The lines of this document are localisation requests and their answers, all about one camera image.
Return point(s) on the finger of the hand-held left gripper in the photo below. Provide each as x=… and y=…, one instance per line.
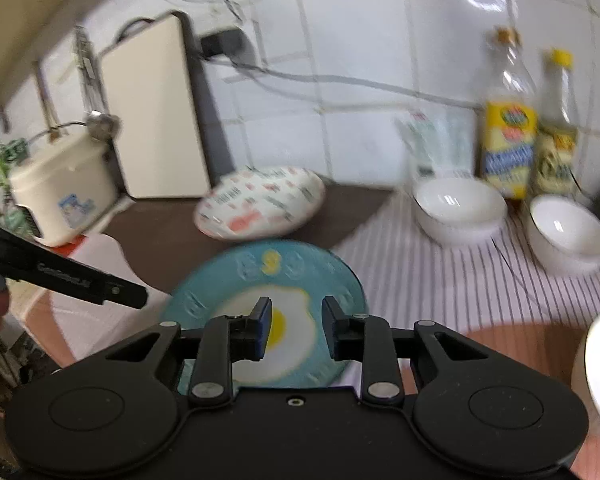
x=70, y=275

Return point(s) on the yellow label cooking wine bottle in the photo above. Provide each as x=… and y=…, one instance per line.
x=510, y=150

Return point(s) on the white wall socket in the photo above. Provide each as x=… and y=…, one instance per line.
x=230, y=25

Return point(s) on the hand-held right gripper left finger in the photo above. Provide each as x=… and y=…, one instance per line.
x=266, y=331

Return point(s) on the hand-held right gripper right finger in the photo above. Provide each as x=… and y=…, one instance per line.
x=336, y=331

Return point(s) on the black charger plug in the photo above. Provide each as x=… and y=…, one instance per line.
x=222, y=44

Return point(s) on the white carrot print plate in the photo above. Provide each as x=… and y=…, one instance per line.
x=260, y=202

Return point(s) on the striped brown table mat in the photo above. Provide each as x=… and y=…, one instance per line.
x=430, y=305

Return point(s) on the white rice cooker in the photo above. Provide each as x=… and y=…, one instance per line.
x=65, y=185

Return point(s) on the metal ladle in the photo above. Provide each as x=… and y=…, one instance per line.
x=100, y=122

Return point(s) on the white salt bag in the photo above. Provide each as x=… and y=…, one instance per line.
x=420, y=145

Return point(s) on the yellow cap vinegar bottle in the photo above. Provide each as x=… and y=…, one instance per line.
x=557, y=155

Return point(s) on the clear seasoning bag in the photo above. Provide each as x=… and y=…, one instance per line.
x=455, y=142

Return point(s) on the white cutting board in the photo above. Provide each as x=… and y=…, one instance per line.
x=150, y=110

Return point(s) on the blue egg print plate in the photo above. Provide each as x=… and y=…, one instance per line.
x=220, y=280

